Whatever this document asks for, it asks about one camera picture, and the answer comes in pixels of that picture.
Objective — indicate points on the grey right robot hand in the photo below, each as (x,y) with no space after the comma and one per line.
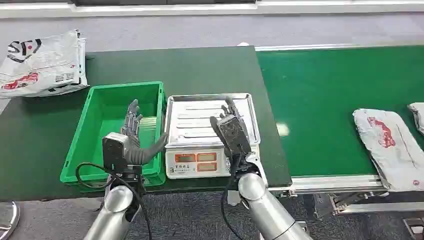
(233,136)

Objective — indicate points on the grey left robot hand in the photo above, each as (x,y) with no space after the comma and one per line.
(134,152)

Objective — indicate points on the grey parcel bag red print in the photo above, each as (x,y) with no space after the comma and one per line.
(387,149)

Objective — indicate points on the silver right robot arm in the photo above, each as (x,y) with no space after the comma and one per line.
(265,208)

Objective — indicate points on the white electronic scale steel tray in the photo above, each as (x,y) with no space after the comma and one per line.
(195,159)

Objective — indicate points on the green plastic crate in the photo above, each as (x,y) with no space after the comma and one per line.
(102,109)

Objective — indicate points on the white plug adapter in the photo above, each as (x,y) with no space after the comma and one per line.
(233,198)

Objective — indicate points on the small white object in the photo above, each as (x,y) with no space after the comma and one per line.
(242,44)

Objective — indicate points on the grey parcel bag black logo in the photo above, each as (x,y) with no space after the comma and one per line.
(39,63)

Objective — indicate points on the round metal chair base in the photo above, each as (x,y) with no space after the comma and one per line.
(8,218)

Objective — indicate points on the white window ledge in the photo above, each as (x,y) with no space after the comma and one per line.
(298,7)

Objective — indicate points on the green conveyor belt aluminium frame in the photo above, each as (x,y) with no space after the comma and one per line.
(314,99)

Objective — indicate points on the dark window frame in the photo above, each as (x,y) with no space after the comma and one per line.
(165,2)

